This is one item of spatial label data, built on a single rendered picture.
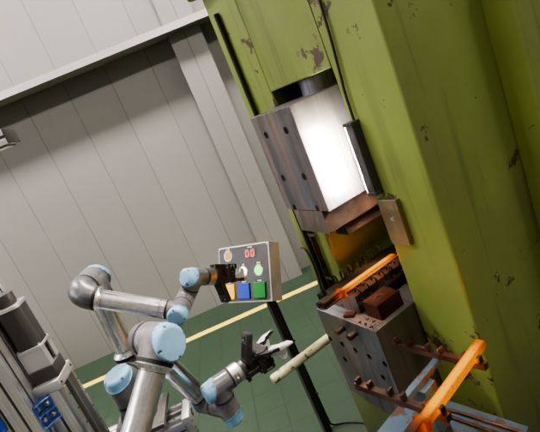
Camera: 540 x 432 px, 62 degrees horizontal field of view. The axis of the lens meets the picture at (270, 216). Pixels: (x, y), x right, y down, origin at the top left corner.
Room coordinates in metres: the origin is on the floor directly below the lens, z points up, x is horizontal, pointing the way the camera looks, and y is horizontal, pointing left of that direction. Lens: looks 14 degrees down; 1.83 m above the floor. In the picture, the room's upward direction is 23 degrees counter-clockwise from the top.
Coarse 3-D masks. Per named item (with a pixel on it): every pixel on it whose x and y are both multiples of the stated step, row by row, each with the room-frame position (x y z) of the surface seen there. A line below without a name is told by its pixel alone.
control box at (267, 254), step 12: (240, 252) 2.15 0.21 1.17; (264, 252) 2.05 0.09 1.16; (276, 252) 2.06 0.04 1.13; (240, 264) 2.13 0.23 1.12; (252, 264) 2.08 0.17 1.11; (264, 264) 2.03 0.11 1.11; (276, 264) 2.04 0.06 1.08; (252, 276) 2.06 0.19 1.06; (264, 276) 2.01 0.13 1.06; (276, 276) 2.01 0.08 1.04; (252, 288) 2.04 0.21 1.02; (276, 288) 1.99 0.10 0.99; (240, 300) 2.07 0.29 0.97; (252, 300) 2.02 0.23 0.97; (264, 300) 1.97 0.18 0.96; (276, 300) 1.96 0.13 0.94
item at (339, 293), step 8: (392, 256) 1.78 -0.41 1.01; (376, 264) 1.77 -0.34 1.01; (368, 272) 1.73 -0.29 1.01; (352, 280) 1.71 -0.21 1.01; (360, 280) 1.70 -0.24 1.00; (344, 288) 1.68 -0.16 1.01; (328, 296) 1.66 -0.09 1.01; (336, 296) 1.64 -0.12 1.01; (344, 296) 1.65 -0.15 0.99; (328, 304) 1.64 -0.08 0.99
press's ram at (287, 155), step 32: (320, 96) 1.62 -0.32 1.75; (256, 128) 1.81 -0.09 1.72; (288, 128) 1.61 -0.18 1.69; (320, 128) 1.60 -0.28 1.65; (288, 160) 1.69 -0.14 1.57; (320, 160) 1.58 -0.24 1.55; (352, 160) 1.63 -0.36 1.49; (288, 192) 1.77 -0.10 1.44; (320, 192) 1.57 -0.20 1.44; (352, 192) 1.61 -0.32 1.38
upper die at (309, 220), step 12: (348, 204) 1.66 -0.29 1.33; (360, 204) 1.68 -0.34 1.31; (372, 204) 1.70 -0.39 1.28; (300, 216) 1.75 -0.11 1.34; (312, 216) 1.67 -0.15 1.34; (324, 216) 1.61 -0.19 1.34; (336, 216) 1.63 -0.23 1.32; (348, 216) 1.65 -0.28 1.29; (312, 228) 1.70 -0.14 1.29; (324, 228) 1.63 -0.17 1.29; (336, 228) 1.62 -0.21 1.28
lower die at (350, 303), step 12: (384, 252) 1.91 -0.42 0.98; (372, 264) 1.82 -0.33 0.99; (384, 264) 1.75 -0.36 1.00; (396, 264) 1.73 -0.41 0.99; (348, 276) 1.83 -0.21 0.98; (336, 288) 1.74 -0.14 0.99; (360, 288) 1.65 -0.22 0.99; (372, 288) 1.64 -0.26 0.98; (348, 300) 1.65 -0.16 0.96; (360, 300) 1.61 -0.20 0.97; (360, 312) 1.61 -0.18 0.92
